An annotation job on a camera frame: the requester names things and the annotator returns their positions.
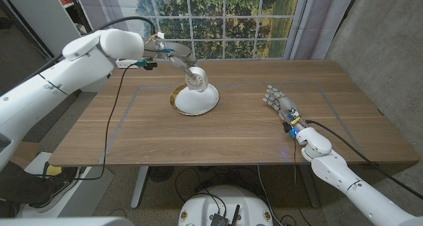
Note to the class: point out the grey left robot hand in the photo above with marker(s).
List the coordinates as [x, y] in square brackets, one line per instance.
[180, 51]

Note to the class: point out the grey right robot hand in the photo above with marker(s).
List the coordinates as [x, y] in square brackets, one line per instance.
[283, 106]

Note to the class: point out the white kitchen timer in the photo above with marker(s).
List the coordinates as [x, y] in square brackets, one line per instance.
[198, 79]

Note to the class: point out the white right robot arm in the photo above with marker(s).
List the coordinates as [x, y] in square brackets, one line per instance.
[347, 179]

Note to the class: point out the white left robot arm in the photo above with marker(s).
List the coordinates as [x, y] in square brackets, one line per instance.
[66, 74]

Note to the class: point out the white gold-rimmed paper plate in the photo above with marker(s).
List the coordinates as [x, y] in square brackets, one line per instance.
[195, 103]

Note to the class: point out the white power strip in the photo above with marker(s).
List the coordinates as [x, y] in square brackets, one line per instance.
[124, 64]

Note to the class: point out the printed window backdrop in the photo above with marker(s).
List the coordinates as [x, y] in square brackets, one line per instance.
[231, 24]

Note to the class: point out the grey table leg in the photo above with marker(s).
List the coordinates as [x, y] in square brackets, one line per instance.
[310, 186]

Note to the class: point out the black round floor fan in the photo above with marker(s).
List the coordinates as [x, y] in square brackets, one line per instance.
[161, 173]

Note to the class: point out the black torso computer module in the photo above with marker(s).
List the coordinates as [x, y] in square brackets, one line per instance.
[219, 219]

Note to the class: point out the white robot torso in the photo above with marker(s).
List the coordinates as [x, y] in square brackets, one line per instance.
[198, 206]

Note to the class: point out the white table leg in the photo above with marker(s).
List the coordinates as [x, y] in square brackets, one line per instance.
[139, 186]

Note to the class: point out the white cabinet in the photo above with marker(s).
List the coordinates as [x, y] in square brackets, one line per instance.
[39, 18]

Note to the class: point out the white floor platform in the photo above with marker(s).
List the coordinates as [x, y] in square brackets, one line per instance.
[89, 193]

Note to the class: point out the black sneaker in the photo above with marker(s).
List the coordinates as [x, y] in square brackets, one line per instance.
[56, 189]

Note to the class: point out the brown cardboard box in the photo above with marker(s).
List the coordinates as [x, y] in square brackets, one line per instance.
[24, 155]

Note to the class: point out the black trouser leg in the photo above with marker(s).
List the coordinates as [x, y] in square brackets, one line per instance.
[20, 186]

